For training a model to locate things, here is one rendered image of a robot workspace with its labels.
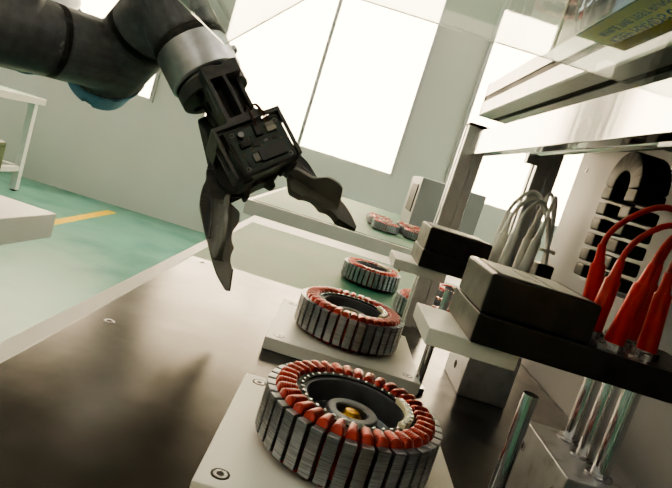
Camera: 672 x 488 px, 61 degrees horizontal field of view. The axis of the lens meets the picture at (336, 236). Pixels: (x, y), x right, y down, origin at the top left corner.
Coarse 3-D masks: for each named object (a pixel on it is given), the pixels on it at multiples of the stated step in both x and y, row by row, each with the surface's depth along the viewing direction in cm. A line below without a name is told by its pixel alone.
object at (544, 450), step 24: (528, 432) 38; (552, 432) 38; (528, 456) 37; (552, 456) 34; (576, 456) 35; (528, 480) 36; (552, 480) 33; (576, 480) 32; (600, 480) 32; (624, 480) 34
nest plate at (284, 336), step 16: (288, 304) 65; (288, 320) 59; (272, 336) 53; (288, 336) 54; (304, 336) 56; (288, 352) 52; (304, 352) 52; (320, 352) 52; (336, 352) 54; (400, 352) 60; (352, 368) 52; (368, 368) 52; (384, 368) 54; (400, 368) 55; (400, 384) 52; (416, 384) 52
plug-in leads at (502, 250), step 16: (528, 192) 60; (528, 208) 56; (544, 208) 59; (544, 224) 56; (496, 240) 60; (512, 240) 56; (528, 240) 59; (496, 256) 58; (528, 256) 56; (544, 256) 60; (528, 272) 57; (544, 272) 59
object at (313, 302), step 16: (320, 288) 61; (304, 304) 57; (320, 304) 56; (336, 304) 62; (352, 304) 62; (368, 304) 62; (304, 320) 56; (320, 320) 55; (336, 320) 54; (352, 320) 54; (368, 320) 55; (384, 320) 56; (400, 320) 60; (320, 336) 55; (336, 336) 54; (352, 336) 55; (368, 336) 54; (384, 336) 55; (400, 336) 58; (352, 352) 55; (368, 352) 55; (384, 352) 56
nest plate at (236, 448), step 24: (240, 384) 41; (264, 384) 42; (240, 408) 37; (216, 432) 33; (240, 432) 34; (216, 456) 31; (240, 456) 32; (264, 456) 32; (192, 480) 28; (216, 480) 29; (240, 480) 29; (264, 480) 30; (288, 480) 31; (432, 480) 36
